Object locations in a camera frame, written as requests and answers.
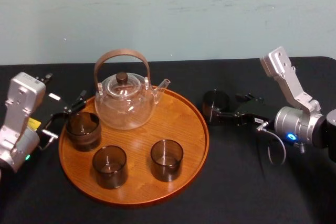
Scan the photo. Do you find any right gripper thin cable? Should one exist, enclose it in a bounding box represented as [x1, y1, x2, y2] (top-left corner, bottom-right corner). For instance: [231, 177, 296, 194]
[256, 121, 287, 166]

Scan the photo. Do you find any glass teapot with wooden handle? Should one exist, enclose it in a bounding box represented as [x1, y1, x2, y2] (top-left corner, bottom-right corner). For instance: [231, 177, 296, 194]
[93, 48, 171, 131]

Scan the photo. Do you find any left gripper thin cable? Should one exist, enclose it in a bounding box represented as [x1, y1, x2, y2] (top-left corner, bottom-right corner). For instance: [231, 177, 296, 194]
[38, 112, 69, 152]

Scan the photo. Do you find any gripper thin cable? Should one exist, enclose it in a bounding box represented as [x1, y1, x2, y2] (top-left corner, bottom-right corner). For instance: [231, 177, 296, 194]
[256, 121, 287, 166]
[38, 112, 69, 152]

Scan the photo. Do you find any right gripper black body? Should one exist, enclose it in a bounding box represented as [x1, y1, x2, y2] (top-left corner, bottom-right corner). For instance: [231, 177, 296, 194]
[235, 98, 279, 131]

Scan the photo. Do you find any smoked glass cup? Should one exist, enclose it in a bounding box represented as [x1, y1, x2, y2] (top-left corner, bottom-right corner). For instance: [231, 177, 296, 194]
[91, 145, 129, 190]
[65, 112, 102, 153]
[150, 139, 184, 183]
[202, 90, 230, 126]

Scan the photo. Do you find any glass teapot lid, wooden knob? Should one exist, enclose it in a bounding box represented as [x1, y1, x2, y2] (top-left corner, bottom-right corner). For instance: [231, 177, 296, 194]
[107, 71, 144, 97]

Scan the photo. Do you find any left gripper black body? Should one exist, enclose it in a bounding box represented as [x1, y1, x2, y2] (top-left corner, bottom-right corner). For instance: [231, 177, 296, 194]
[27, 92, 70, 135]

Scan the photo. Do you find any black table cloth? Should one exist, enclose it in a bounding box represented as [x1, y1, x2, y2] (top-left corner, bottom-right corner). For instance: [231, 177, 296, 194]
[0, 56, 336, 224]

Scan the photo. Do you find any round wooden tray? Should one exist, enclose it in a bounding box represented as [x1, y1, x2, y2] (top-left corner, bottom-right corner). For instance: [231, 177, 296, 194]
[58, 85, 210, 208]

